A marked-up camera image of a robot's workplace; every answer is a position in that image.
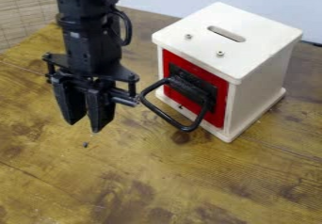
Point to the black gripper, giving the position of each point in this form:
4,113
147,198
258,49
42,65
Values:
93,57

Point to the red drawer with black handle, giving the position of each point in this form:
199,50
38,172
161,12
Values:
194,88

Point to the white wooden box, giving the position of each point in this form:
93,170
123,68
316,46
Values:
238,51

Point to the small dark screw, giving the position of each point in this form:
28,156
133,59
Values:
85,145

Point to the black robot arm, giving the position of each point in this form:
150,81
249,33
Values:
91,82

